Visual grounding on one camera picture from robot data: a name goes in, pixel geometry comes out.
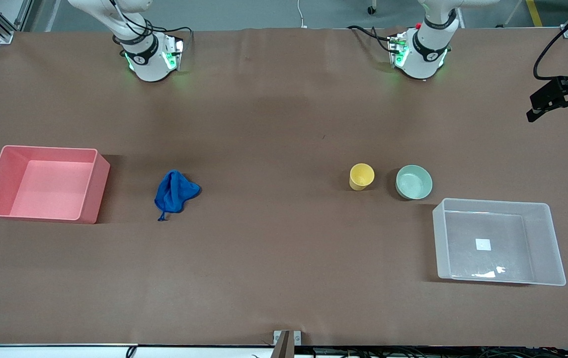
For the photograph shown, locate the yellow plastic cup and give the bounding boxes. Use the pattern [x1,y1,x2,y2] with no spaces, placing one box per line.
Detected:
[349,163,375,191]

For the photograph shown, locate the blue microfibre cloth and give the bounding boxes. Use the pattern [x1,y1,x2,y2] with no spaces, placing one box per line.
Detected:
[154,170,202,222]

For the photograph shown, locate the mint green bowl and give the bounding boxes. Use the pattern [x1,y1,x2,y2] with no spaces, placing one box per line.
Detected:
[396,165,433,200]

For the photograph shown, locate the clear plastic box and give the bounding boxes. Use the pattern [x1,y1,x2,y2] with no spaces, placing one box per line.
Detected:
[432,197,567,286]

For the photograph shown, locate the pink plastic box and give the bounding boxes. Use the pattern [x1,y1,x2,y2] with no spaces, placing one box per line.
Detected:
[0,145,111,224]

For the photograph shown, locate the metal table edge bracket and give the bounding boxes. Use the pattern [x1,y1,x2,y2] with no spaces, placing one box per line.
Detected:
[272,330,302,358]

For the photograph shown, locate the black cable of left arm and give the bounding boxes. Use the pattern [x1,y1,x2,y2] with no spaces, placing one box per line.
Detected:
[347,25,400,54]

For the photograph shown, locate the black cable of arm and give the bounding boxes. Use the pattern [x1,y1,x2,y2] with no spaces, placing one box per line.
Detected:
[109,0,193,56]
[347,25,400,54]

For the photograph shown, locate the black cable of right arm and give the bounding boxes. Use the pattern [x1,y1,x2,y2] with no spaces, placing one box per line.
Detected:
[109,0,193,56]

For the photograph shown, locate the thick black looping cable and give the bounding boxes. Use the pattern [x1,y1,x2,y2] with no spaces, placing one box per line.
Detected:
[533,0,568,81]

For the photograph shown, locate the black camera clamp mount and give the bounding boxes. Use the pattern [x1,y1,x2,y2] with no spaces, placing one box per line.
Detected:
[526,57,568,123]

